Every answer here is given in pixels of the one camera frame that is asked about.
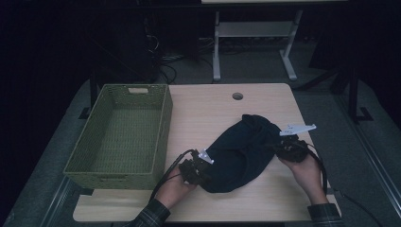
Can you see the person's right hand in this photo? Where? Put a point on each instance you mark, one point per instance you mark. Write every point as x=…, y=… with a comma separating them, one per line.
x=307, y=176

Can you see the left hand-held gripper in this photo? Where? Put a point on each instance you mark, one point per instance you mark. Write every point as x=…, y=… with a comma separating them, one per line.
x=194, y=170

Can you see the green woven basket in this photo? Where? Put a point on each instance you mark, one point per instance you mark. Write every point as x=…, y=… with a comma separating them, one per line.
x=126, y=142

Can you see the white metal desk frame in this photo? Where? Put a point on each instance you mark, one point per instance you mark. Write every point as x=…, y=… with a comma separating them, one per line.
x=252, y=30

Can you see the metal floor rail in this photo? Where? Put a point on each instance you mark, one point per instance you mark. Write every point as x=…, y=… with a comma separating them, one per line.
x=372, y=157
x=58, y=198

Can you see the person's left hand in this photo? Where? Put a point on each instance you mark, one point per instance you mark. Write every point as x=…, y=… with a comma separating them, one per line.
x=173, y=190

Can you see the black metal stand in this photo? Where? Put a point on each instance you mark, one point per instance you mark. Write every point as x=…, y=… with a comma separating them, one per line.
x=93, y=91
x=353, y=94

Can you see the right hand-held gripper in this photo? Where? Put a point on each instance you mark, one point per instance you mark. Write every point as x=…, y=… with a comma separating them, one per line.
x=293, y=149

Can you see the dark navy garment white print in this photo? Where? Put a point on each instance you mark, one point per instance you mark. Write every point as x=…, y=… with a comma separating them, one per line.
x=239, y=151

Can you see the grey table edge bracket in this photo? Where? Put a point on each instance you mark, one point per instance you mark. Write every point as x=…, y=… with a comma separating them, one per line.
x=331, y=191

